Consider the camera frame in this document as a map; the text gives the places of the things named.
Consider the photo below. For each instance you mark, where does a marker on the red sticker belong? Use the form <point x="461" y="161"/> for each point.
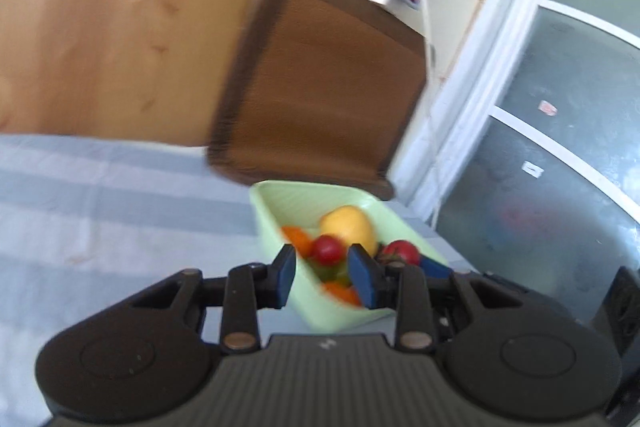
<point x="547" y="107"/>

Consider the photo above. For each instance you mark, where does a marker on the frosted glass window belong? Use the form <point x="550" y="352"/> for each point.
<point x="550" y="132"/>

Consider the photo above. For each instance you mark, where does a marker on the orange carrot piece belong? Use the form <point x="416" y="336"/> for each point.
<point x="296" y="239"/>

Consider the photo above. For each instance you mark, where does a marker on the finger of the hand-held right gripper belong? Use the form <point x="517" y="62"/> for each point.
<point x="434" y="268"/>

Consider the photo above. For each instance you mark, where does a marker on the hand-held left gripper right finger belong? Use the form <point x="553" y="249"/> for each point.
<point x="362" y="279"/>

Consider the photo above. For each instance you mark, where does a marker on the red plum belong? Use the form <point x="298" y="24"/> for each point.
<point x="400" y="252"/>
<point x="327" y="250"/>

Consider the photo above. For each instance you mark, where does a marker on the wood-pattern sheet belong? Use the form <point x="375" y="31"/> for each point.
<point x="120" y="22"/>

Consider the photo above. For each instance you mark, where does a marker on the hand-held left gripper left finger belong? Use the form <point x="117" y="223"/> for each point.
<point x="284" y="279"/>

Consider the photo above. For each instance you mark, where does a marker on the large yellow grapefruit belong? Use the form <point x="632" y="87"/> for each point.
<point x="348" y="228"/>

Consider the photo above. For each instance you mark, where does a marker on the green plum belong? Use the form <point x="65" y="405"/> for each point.
<point x="331" y="272"/>

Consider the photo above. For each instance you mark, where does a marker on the orange tangerine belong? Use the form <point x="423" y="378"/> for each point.
<point x="340" y="292"/>

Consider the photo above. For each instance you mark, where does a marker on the grey striped tablecloth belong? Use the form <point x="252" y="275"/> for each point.
<point x="125" y="217"/>

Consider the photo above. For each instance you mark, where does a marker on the light green plastic basin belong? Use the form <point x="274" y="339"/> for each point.
<point x="280" y="212"/>

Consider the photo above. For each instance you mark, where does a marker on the white sticker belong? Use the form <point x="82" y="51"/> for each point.
<point x="532" y="168"/>

